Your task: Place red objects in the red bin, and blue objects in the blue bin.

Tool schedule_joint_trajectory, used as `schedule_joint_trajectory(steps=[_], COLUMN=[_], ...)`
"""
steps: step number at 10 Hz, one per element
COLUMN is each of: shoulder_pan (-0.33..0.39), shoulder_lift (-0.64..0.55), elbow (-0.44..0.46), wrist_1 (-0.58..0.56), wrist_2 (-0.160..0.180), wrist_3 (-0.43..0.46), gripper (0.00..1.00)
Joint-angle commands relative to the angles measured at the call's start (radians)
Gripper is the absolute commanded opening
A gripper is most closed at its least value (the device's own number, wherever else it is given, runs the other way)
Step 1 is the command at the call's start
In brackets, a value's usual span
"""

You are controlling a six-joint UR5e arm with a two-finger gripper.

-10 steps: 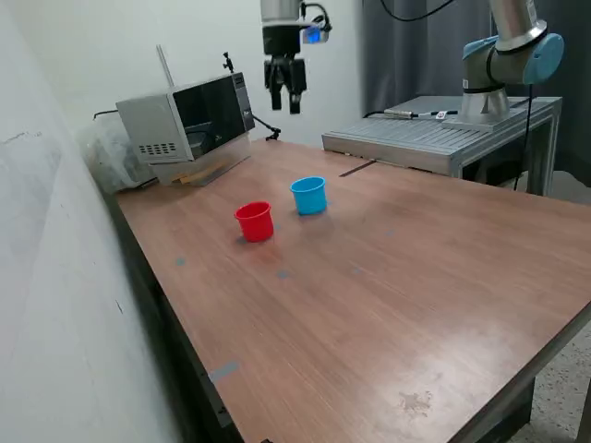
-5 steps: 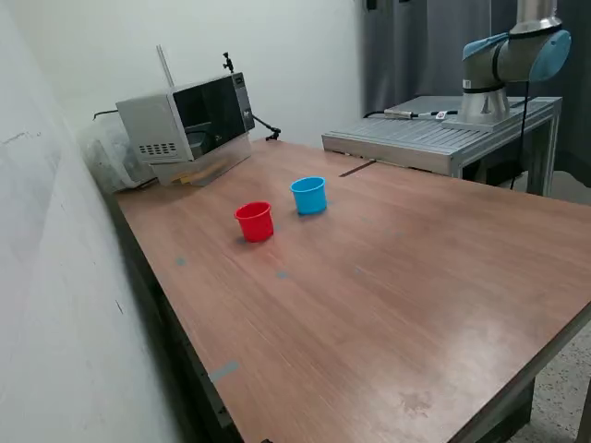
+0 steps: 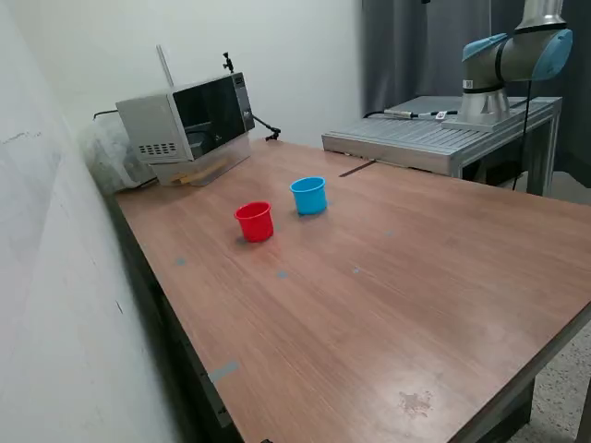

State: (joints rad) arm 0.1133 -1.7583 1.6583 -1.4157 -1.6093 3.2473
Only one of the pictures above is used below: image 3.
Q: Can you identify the blue round bin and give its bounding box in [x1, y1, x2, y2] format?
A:
[289, 176, 329, 217]

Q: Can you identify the red round bin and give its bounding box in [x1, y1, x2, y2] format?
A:
[234, 200, 274, 244]

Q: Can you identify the clear acrylic stand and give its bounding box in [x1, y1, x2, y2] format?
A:
[151, 137, 253, 188]

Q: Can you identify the yellow wooden strip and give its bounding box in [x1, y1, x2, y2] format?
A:
[171, 159, 230, 186]

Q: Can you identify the aluminium profile robot platform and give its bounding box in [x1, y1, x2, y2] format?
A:
[321, 95, 563, 198]

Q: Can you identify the long grey tape strip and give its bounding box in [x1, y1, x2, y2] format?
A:
[207, 360, 240, 384]

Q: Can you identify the silver microwave oven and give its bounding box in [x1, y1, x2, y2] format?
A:
[115, 71, 257, 165]

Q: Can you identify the dark grey curtain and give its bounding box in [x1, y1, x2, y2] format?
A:
[359, 0, 591, 174]

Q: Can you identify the clear plastic wrapped bundle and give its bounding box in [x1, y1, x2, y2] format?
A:
[76, 113, 161, 195]

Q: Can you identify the white thin rod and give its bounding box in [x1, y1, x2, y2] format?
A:
[155, 44, 175, 89]

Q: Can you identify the black cable with tag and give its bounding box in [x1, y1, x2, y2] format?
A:
[362, 108, 463, 121]

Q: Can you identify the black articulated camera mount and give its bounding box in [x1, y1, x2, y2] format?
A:
[221, 51, 283, 143]

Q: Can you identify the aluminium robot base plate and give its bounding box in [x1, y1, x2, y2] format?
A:
[440, 117, 513, 134]

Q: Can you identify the black hanging cable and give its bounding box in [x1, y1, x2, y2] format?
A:
[511, 80, 532, 190]

